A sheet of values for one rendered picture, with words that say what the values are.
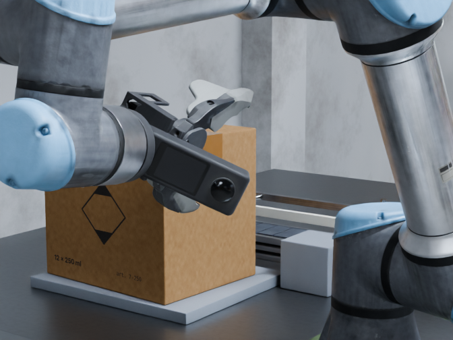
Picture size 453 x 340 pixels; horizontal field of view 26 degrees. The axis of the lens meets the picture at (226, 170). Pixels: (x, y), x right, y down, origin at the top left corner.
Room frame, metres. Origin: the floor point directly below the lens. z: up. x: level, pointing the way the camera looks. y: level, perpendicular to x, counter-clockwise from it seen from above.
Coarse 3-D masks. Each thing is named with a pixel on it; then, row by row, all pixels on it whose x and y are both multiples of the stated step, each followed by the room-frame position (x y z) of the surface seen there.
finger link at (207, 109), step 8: (224, 96) 1.03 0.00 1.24; (200, 104) 1.00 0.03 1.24; (208, 104) 1.00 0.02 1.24; (216, 104) 1.00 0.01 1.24; (224, 104) 1.01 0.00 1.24; (192, 112) 0.99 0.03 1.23; (200, 112) 0.99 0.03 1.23; (208, 112) 0.99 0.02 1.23; (216, 112) 1.01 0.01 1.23; (192, 120) 0.98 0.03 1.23; (200, 120) 0.99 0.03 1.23; (208, 120) 1.00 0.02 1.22
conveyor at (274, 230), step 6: (258, 222) 2.02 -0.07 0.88; (258, 228) 1.97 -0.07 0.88; (264, 228) 1.97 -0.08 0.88; (270, 228) 1.97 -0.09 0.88; (276, 228) 1.97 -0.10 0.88; (282, 228) 1.97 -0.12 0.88; (288, 228) 1.97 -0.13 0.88; (294, 228) 1.97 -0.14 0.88; (264, 234) 1.92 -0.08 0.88; (270, 234) 1.92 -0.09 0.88; (276, 234) 1.92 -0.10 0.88; (282, 234) 1.92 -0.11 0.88; (288, 234) 1.92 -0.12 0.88; (294, 234) 1.92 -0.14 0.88
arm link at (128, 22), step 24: (120, 0) 0.99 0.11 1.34; (144, 0) 1.01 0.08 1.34; (168, 0) 1.03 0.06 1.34; (192, 0) 1.05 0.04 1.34; (216, 0) 1.07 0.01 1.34; (240, 0) 1.10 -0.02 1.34; (264, 0) 1.11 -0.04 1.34; (288, 0) 1.13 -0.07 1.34; (120, 24) 1.00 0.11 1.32; (144, 24) 1.02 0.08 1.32; (168, 24) 1.05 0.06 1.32
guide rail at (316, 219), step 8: (256, 208) 2.02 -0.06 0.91; (264, 208) 2.01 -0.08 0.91; (272, 208) 2.00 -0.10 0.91; (264, 216) 2.01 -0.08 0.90; (272, 216) 1.99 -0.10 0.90; (280, 216) 1.98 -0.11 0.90; (288, 216) 1.97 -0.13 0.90; (296, 216) 1.96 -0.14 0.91; (304, 216) 1.95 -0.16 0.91; (312, 216) 1.94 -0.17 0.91; (320, 216) 1.93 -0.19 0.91; (328, 216) 1.93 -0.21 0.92; (312, 224) 1.94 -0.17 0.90; (320, 224) 1.93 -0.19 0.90; (328, 224) 1.92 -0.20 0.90
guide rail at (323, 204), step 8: (256, 192) 1.93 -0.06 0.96; (264, 192) 1.93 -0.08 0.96; (272, 200) 1.91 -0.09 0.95; (280, 200) 1.90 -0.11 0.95; (288, 200) 1.89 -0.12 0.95; (296, 200) 1.88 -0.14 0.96; (304, 200) 1.87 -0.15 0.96; (312, 200) 1.86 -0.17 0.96; (320, 200) 1.85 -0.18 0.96; (328, 208) 1.83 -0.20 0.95; (336, 208) 1.82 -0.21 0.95
